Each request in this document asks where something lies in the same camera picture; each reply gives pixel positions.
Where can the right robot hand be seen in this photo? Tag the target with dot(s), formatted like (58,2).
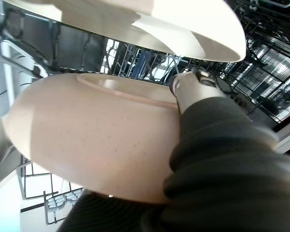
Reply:
(220,169)

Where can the beige round ceramic plate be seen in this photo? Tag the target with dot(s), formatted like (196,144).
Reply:
(87,135)
(195,29)

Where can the built-in dishwasher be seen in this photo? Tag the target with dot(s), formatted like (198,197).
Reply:
(33,43)

